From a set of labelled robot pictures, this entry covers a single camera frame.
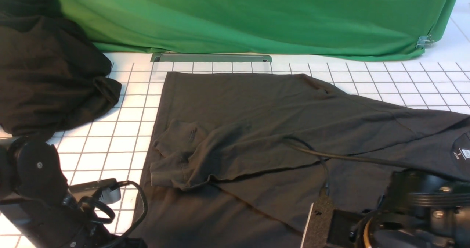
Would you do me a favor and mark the gray long-sleeve top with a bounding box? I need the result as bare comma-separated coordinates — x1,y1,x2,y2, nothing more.
133,72,469,248

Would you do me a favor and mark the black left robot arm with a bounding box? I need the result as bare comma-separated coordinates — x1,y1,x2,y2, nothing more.
1,136,148,248

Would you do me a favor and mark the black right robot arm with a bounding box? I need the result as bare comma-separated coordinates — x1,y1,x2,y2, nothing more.
350,169,470,248

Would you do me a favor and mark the gray metal bar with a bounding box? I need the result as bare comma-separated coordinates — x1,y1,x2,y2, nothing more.
151,53,272,63

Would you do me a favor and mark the green backdrop cloth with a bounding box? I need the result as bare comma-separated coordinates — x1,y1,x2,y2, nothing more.
59,0,456,62

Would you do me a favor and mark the pile of black clothes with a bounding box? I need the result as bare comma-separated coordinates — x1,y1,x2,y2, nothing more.
0,0,122,136

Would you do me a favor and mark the silver binder clip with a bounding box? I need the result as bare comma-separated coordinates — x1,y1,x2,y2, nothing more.
416,35,435,49

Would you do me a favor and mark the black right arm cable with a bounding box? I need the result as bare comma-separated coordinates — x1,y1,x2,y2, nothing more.
285,137,470,197

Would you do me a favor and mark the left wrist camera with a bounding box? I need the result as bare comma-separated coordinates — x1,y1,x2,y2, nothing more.
69,178,122,205

